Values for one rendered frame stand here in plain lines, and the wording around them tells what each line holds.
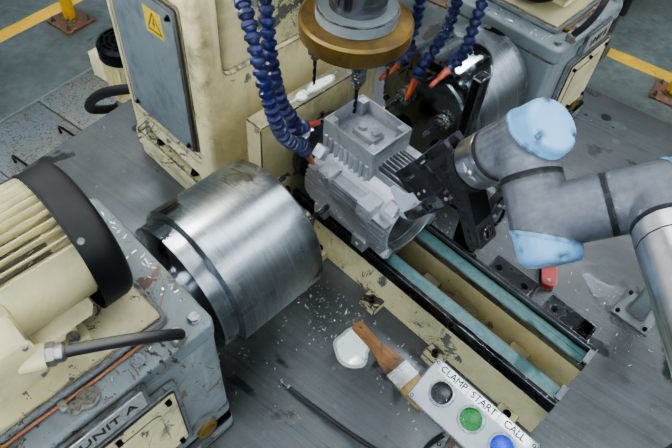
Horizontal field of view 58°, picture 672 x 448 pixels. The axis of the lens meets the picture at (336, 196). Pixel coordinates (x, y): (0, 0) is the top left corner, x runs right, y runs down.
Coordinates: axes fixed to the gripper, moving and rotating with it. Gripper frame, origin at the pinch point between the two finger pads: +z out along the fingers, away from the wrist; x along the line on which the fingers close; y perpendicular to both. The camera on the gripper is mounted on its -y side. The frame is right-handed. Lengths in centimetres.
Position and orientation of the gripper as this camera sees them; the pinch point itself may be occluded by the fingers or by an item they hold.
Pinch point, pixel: (407, 213)
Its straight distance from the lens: 100.6
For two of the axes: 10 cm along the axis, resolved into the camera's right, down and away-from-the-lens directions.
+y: -5.8, -8.1, -0.2
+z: -4.1, 2.7, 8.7
